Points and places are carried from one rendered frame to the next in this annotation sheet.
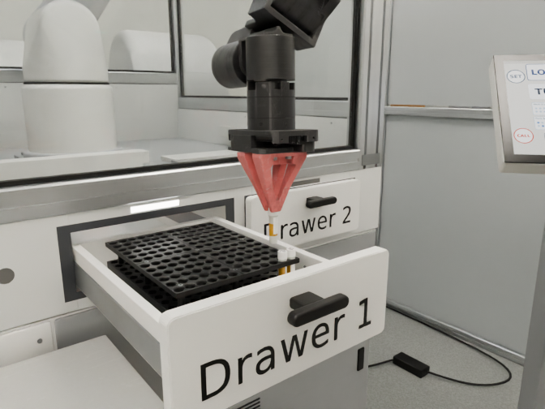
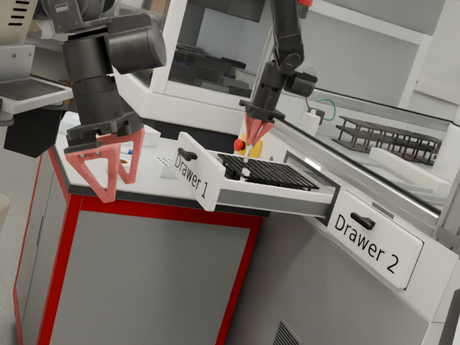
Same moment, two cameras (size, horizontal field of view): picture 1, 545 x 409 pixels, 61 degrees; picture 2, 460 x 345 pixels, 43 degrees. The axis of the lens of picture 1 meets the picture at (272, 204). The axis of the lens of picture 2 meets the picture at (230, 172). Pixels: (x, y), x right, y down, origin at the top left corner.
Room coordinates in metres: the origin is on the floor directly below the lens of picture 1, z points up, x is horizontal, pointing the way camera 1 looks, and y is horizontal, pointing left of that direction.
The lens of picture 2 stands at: (0.80, -1.39, 1.25)
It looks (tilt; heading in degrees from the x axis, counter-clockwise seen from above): 15 degrees down; 101
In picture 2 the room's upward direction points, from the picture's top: 16 degrees clockwise
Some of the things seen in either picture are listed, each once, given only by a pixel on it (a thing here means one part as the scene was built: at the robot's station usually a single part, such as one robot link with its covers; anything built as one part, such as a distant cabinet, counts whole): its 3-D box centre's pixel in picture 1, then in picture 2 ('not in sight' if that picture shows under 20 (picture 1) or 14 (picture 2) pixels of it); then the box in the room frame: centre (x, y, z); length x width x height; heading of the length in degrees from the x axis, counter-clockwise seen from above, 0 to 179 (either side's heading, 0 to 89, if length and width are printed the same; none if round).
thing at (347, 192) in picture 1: (307, 214); (369, 235); (0.89, -0.07, 0.87); 0.29 x 0.02 x 0.11; 128
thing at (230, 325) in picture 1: (293, 324); (195, 168); (0.44, -0.02, 0.87); 0.29 x 0.02 x 0.11; 128
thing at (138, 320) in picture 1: (195, 273); (266, 183); (0.61, 0.11, 0.86); 0.40 x 0.26 x 0.06; 38
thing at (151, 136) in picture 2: not in sight; (137, 135); (0.09, 0.45, 0.79); 0.13 x 0.09 x 0.05; 58
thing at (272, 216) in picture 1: (272, 225); (248, 152); (0.55, 0.00, 0.95); 0.01 x 0.01 x 0.05
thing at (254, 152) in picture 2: not in sight; (248, 146); (0.47, 0.43, 0.88); 0.07 x 0.05 x 0.07; 128
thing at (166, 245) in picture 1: (198, 271); (264, 181); (0.60, 0.10, 0.87); 0.22 x 0.18 x 0.06; 38
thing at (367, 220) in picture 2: (317, 200); (365, 221); (0.87, -0.09, 0.91); 0.07 x 0.04 x 0.01; 128
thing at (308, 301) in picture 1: (311, 304); (189, 155); (0.42, -0.04, 0.91); 0.07 x 0.04 x 0.01; 128
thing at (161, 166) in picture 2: not in sight; (174, 168); (0.31, 0.24, 0.78); 0.12 x 0.08 x 0.04; 46
